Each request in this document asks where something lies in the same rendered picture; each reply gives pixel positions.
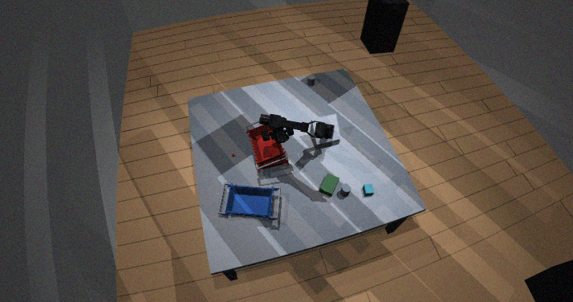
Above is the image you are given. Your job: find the small light blue block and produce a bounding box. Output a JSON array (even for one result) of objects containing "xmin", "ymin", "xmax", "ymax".
[{"xmin": 363, "ymin": 183, "xmax": 374, "ymax": 197}]

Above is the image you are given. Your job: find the green rectangular block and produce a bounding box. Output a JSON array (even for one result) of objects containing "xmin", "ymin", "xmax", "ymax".
[{"xmin": 319, "ymin": 173, "xmax": 339, "ymax": 197}]

